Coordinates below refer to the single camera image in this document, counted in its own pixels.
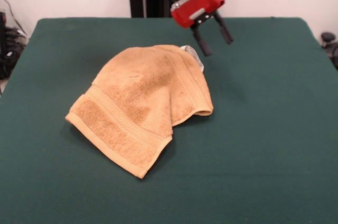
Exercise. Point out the grey office chair base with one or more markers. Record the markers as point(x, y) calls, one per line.
point(330, 44)

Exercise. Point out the black equipment pile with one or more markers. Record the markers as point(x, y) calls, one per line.
point(10, 49)

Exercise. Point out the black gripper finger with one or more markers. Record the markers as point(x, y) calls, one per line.
point(224, 29)
point(202, 41)

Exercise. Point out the tan terry towel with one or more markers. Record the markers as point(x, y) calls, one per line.
point(137, 97)

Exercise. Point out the dark green table cloth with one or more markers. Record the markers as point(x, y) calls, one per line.
point(264, 129)

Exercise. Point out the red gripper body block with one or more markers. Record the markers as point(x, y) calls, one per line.
point(200, 4)

